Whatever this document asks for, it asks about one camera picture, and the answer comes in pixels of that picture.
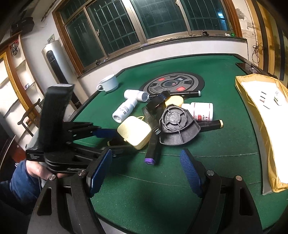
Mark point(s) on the round mahjong table control panel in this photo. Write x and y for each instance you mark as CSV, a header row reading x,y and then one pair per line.
x,y
174,82

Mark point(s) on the white bottle red label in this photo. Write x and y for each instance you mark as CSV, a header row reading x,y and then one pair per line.
x,y
200,111

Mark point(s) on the gold-lined cardboard box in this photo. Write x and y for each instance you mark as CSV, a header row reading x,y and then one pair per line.
x,y
265,99

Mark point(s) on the window with green grille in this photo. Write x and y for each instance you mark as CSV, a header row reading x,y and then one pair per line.
x,y
94,31

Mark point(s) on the wooden chair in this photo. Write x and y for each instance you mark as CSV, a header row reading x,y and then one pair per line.
x,y
33,115

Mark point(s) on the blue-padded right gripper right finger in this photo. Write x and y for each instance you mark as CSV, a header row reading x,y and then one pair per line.
x,y
194,171

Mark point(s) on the white cylindrical bottle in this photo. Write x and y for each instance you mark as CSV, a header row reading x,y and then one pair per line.
x,y
136,94

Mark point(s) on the black round fan-shaped object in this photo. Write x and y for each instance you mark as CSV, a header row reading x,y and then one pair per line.
x,y
178,126

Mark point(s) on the white standing air conditioner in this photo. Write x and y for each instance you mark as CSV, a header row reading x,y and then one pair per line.
x,y
62,72

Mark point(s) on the white bottle with text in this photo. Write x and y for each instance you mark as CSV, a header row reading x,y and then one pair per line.
x,y
124,110

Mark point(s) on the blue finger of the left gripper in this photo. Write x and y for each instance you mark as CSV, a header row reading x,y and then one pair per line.
x,y
105,133

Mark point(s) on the black marker purple cap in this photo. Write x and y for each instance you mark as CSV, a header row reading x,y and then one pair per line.
x,y
154,147

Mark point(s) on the cream square plastic case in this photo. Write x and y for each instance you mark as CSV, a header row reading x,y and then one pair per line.
x,y
135,131

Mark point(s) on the person's left hand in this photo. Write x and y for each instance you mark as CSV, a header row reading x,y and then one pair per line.
x,y
35,169

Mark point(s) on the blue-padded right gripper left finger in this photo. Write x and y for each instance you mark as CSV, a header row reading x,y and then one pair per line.
x,y
97,170

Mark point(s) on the yellow round lid object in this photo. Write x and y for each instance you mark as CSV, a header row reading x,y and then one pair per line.
x,y
175,100

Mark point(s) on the black pen cream cap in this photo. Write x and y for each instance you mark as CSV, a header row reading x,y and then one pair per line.
x,y
210,125

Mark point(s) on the blue sleeved left forearm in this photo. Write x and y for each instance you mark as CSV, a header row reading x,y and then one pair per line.
x,y
22,188

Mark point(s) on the white ceramic mug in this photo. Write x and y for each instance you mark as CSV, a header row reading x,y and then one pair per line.
x,y
108,84

